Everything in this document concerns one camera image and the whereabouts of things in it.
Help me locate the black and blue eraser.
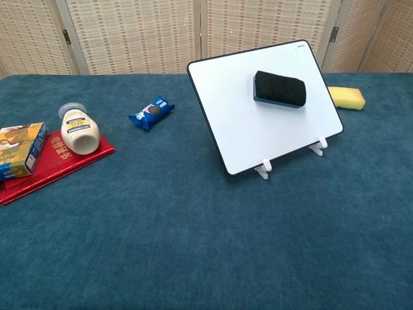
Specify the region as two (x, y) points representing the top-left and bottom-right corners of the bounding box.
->
(251, 70), (307, 110)

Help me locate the white board with black frame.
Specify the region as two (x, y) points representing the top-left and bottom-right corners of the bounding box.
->
(186, 39), (345, 177)

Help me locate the white plastic board stand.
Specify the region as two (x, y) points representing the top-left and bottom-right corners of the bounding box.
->
(254, 137), (328, 181)

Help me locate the blue cookie packet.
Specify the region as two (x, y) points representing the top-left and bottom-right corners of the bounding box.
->
(128, 94), (176, 132)

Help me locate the blue table cloth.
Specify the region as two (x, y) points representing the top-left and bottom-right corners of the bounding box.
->
(0, 72), (413, 310)

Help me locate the white mayonnaise bottle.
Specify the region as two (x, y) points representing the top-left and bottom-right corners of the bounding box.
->
(57, 102), (101, 156)

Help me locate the woven folding screen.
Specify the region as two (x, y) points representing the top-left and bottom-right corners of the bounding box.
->
(0, 0), (413, 78)

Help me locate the red hardcover book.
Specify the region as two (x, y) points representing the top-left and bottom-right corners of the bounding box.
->
(0, 129), (116, 207)

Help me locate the yellow sponge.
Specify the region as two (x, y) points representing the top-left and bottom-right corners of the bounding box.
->
(327, 86), (367, 111)

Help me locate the yellow blue carton box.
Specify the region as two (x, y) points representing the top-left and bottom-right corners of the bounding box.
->
(0, 122), (49, 182)

